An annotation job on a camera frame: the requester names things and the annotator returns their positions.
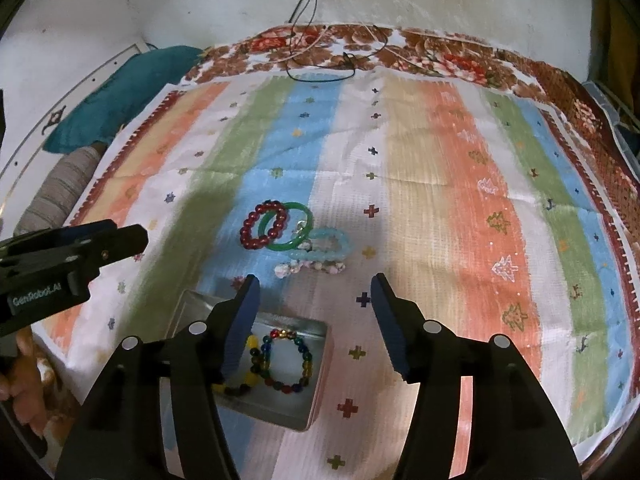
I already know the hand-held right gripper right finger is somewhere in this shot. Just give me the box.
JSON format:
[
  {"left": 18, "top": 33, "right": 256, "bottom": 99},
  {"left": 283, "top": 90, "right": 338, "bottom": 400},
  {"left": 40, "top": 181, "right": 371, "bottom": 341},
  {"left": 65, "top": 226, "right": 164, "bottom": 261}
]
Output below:
[{"left": 370, "top": 272, "right": 583, "bottom": 480}]

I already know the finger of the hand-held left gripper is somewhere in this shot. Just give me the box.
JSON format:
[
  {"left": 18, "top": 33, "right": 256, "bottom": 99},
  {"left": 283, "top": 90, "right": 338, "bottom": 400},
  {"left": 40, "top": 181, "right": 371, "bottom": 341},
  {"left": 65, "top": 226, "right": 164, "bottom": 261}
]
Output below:
[
  {"left": 75, "top": 225, "right": 149, "bottom": 273},
  {"left": 0, "top": 219, "right": 119, "bottom": 257}
]

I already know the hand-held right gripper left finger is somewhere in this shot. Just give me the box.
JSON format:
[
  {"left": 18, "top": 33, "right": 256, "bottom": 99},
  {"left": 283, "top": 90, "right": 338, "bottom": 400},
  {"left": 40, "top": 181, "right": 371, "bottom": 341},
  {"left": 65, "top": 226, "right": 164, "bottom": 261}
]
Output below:
[{"left": 55, "top": 274, "right": 262, "bottom": 480}]

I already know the yellow and dark bead bracelet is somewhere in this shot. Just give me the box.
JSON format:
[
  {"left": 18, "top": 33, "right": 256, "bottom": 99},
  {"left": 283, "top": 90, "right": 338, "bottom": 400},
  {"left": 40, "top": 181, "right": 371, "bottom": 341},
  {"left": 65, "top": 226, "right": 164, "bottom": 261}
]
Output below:
[{"left": 212, "top": 335, "right": 273, "bottom": 399}]

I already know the white and pink bead bracelet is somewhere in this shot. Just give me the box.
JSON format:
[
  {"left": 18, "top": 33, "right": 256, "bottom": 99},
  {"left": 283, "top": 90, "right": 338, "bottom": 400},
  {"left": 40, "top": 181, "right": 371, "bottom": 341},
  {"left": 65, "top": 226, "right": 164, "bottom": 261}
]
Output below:
[{"left": 274, "top": 255, "right": 347, "bottom": 278}]

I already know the multicolour glass bead bracelet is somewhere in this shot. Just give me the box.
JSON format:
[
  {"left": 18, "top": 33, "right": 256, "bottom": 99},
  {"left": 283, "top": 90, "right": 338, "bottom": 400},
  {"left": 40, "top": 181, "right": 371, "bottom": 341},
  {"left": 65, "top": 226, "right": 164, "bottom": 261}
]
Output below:
[{"left": 260, "top": 329, "right": 315, "bottom": 395}]

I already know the green jade bangle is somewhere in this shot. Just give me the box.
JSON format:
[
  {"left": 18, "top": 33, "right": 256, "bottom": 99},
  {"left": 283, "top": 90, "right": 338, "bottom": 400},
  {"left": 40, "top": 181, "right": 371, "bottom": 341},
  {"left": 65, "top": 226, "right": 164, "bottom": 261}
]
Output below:
[{"left": 261, "top": 201, "right": 316, "bottom": 252}]

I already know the dark red bead bracelet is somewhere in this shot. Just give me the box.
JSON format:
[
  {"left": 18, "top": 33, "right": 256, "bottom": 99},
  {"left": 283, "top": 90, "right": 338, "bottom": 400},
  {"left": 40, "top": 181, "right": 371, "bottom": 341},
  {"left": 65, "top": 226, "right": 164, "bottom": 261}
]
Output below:
[{"left": 239, "top": 200, "right": 290, "bottom": 251}]

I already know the silver metal tin box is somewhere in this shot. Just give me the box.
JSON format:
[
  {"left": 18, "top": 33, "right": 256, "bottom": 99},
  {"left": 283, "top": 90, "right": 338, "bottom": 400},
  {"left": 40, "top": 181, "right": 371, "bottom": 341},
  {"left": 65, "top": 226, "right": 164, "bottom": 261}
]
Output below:
[{"left": 167, "top": 289, "right": 331, "bottom": 432}]

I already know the light blue bead bracelet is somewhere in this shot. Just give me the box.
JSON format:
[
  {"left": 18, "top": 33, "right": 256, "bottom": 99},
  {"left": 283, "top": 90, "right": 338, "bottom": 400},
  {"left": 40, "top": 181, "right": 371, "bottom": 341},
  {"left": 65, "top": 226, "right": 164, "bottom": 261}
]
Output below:
[{"left": 290, "top": 226, "right": 351, "bottom": 267}]

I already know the person's left hand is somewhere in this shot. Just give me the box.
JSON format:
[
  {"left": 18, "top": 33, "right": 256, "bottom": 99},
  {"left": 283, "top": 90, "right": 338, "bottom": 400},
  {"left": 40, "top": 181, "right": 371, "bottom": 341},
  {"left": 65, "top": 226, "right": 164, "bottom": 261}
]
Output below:
[{"left": 0, "top": 329, "right": 51, "bottom": 436}]

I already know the grey striped pillow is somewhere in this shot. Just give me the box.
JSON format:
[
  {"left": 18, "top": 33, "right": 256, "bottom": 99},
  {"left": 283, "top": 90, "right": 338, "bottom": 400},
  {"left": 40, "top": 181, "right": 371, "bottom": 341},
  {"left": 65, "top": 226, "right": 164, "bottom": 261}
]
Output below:
[{"left": 15, "top": 145, "right": 103, "bottom": 236}]

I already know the teal pillow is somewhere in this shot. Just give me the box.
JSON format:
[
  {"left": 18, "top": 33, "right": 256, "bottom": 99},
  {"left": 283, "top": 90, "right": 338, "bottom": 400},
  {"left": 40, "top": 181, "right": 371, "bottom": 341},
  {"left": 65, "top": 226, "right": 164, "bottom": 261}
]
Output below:
[{"left": 42, "top": 46, "right": 205, "bottom": 155}]

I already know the striped pastel cloth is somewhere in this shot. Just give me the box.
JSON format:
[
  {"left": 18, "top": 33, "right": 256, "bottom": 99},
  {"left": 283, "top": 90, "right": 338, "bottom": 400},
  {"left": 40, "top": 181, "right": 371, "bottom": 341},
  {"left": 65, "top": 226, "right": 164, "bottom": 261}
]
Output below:
[{"left": 32, "top": 77, "right": 632, "bottom": 480}]

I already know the clear plastic crate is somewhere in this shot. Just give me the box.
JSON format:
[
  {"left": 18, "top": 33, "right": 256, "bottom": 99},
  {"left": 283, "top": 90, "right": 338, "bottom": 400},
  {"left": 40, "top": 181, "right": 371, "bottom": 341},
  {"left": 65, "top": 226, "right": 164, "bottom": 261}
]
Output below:
[{"left": 582, "top": 80, "right": 640, "bottom": 161}]

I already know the mustard yellow garment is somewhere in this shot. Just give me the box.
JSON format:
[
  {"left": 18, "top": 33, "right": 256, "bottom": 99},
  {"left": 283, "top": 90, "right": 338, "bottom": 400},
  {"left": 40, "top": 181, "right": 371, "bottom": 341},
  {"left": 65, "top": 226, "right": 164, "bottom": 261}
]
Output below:
[{"left": 592, "top": 0, "right": 640, "bottom": 81}]

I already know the white charging cable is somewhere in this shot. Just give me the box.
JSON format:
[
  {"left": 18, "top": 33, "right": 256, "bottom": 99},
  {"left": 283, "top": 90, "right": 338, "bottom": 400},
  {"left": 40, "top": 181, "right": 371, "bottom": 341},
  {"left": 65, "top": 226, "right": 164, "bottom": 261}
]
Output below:
[{"left": 280, "top": 24, "right": 382, "bottom": 61}]

